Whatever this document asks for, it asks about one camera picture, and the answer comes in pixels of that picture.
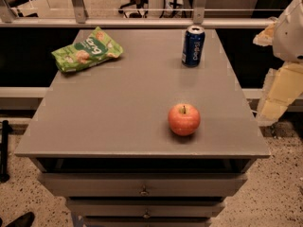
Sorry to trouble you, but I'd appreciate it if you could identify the blue soda can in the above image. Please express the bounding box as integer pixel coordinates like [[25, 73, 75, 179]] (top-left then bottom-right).
[[182, 26, 205, 67]]

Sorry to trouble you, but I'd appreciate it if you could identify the grey drawer cabinet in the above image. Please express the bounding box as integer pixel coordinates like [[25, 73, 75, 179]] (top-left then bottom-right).
[[16, 29, 269, 227]]

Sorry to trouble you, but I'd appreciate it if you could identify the drawer knob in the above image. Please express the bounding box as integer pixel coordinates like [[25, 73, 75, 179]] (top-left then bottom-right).
[[139, 185, 149, 197], [142, 209, 151, 219]]

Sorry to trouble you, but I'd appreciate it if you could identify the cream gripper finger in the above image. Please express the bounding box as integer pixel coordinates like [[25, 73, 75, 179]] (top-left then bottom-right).
[[256, 62, 303, 127], [253, 23, 276, 46]]

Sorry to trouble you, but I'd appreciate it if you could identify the black pole stand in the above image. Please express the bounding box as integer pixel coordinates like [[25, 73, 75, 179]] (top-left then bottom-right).
[[0, 120, 12, 183]]

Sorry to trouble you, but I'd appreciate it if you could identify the black shoe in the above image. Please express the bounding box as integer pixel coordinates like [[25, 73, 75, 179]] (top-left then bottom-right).
[[6, 212, 35, 227]]

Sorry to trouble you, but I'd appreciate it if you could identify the metal railing frame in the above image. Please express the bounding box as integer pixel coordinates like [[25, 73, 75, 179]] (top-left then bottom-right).
[[0, 0, 291, 28]]

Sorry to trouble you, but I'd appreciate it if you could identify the top drawer knob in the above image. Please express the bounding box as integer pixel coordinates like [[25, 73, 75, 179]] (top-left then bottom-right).
[[139, 185, 149, 197]]

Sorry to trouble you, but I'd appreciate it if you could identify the red apple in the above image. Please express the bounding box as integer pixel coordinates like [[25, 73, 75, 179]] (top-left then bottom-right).
[[168, 103, 201, 136]]

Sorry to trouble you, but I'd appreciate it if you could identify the black office chair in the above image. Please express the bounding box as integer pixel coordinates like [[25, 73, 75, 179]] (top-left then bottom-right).
[[118, 0, 148, 18]]

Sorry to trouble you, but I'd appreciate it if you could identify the green rice chip bag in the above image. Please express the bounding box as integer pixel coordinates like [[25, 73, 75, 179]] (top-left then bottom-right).
[[52, 27, 123, 73]]

